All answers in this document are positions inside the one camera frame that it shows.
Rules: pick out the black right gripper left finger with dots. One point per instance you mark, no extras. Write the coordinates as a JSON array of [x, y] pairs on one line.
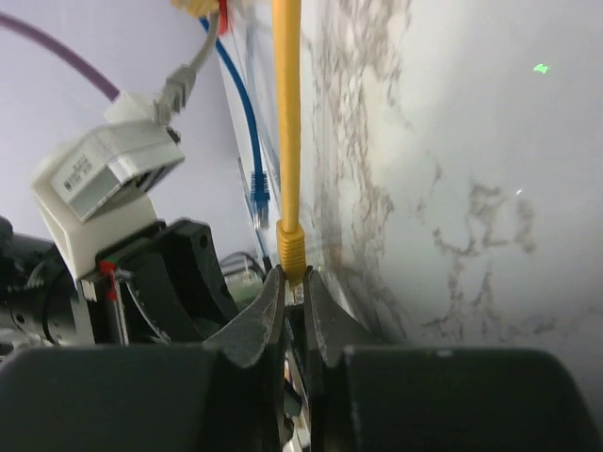
[[225, 394]]

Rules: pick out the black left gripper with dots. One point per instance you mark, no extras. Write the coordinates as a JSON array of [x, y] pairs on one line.
[[162, 284]]

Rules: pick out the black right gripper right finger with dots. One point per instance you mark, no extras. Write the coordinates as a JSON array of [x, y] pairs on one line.
[[367, 395]]

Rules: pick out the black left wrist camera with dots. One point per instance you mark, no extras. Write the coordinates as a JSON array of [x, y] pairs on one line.
[[92, 191]]

